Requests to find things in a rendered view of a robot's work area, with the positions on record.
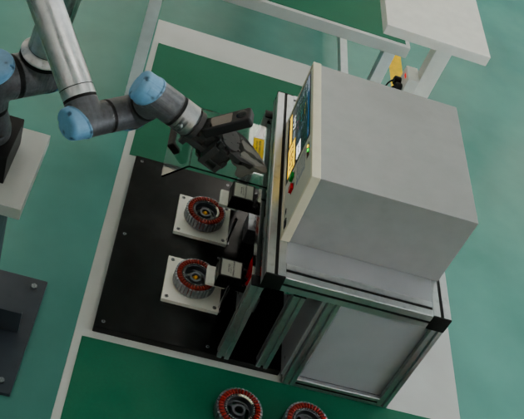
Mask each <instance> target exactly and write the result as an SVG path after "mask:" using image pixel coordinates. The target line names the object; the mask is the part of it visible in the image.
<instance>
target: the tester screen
mask: <svg viewBox="0 0 524 419"><path fill-rule="evenodd" d="M309 81H310V74H309V78H308V80H307V81H306V84H305V86H304V89H303V91H302V93H301V95H300V98H299V100H298V103H297V105H296V107H295V108H294V112H293V114H292V115H293V122H294V116H295V114H296V127H295V129H294V132H293V122H292V141H291V145H290V146H289V148H288V160H289V149H290V147H291V146H292V144H293V142H294V138H295V151H294V163H295V162H296V147H297V133H298V131H299V128H300V126H301V142H300V151H301V150H302V148H303V146H304V143H305V141H306V139H307V137H308V135H309ZM289 136H290V120H289Z"/></svg>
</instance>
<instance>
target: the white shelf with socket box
mask: <svg viewBox="0 0 524 419"><path fill-rule="evenodd" d="M380 5H381V14H382V23H383V33H384V34H387V35H389V36H392V37H396V38H400V39H403V40H405V41H408V42H412V43H415V44H418V45H420V46H424V47H428V48H431V49H430V51H429V53H428V54H427V56H426V58H425V60H424V62H423V64H422V65H421V67H420V69H419V71H418V69H417V68H415V67H410V66H406V67H405V69H404V71H403V74H402V75H401V76H395V77H394V78H393V79H392V80H390V81H388V83H389V82H391V81H392V82H393V86H391V87H392V88H396V89H399V90H401V91H406V92H409V93H412V94H414V95H417V96H422V97H425V98H428V96H429V94H430V93H431V91H432V89H433V88H434V86H435V84H436V82H437V80H438V78H439V77H440V75H441V74H442V71H443V69H444V68H445V66H446V65H447V62H448V61H449V59H450V57H451V56H455V57H459V58H461V59H464V60H468V61H470V62H475V63H477V64H480V65H483V66H486V64H487V63H488V61H489V60H490V58H491V57H490V53H489V50H488V46H487V40H486V38H485V34H484V31H483V27H482V21H481V18H480V14H479V11H478V8H477V2H476V0H380ZM388 83H387V84H386V85H385V86H387V85H388Z"/></svg>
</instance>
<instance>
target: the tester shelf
mask: <svg viewBox="0 0 524 419"><path fill-rule="evenodd" d="M297 98H298V97H297V96H293V95H290V94H288V93H284V92H282V91H278V93H277V96H276V97H275V100H274V106H273V118H272V130H271V142H270V153H269V175H268V186H267V198H266V210H265V221H264V243H263V255H262V266H261V278H260V286H263V287H266V288H272V289H275V290H279V291H283V292H286V293H292V294H296V295H299V296H302V297H306V298H311V299H315V300H319V301H322V302H326V303H331V304H334V305H338V306H341V307H345V308H350V309H353V310H357V311H360V312H364V313H370V314H372V315H376V316H379V317H383V318H389V319H392V320H396V321H399V322H402V323H408V324H412V325H415V326H419V327H421V328H426V329H429V330H433V331H436V332H440V333H444V331H445V330H446V329H447V327H448V326H449V324H450V323H451V322H452V319H451V312H450V306H449V300H448V294H447V283H446V276H445V272H444V274H443V275H442V277H441V278H440V279H439V280H438V281H434V280H431V279H426V278H423V277H419V276H416V275H413V274H407V273H404V272H401V271H397V270H394V269H389V268H385V267H382V266H379V265H376V264H371V263H367V262H364V261H361V260H357V259H351V258H349V257H345V256H342V255H339V254H333V253H330V252H327V251H323V250H320V249H315V248H311V247H309V246H305V245H302V244H296V243H293V242H286V241H283V240H280V233H281V217H282V201H283V185H284V155H285V139H286V123H287V121H288V119H289V116H290V114H291V111H292V110H293V108H294V104H295V102H296V101H297Z"/></svg>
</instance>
